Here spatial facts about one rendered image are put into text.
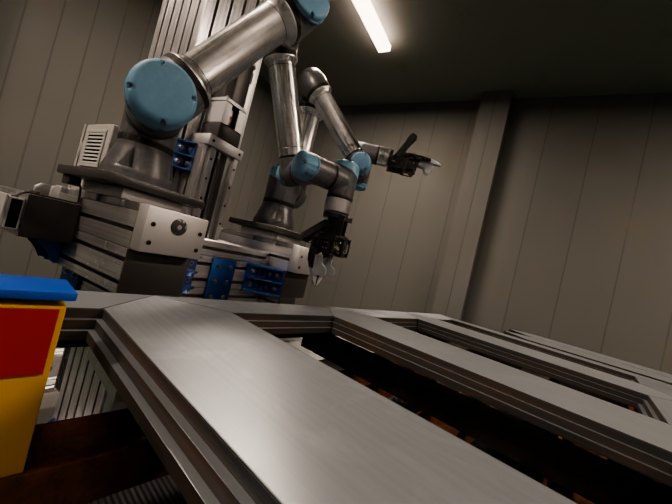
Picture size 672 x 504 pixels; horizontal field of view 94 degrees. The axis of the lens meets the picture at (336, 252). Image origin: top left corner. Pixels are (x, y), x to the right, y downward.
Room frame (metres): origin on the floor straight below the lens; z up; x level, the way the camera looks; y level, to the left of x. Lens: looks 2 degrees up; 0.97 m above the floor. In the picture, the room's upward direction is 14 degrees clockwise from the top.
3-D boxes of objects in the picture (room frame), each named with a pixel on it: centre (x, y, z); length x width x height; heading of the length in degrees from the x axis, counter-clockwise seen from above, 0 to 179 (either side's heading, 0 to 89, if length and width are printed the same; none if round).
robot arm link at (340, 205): (0.90, 0.02, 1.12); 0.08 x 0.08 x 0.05
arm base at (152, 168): (0.74, 0.49, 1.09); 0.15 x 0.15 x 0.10
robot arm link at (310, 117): (1.30, 0.24, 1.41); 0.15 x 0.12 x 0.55; 176
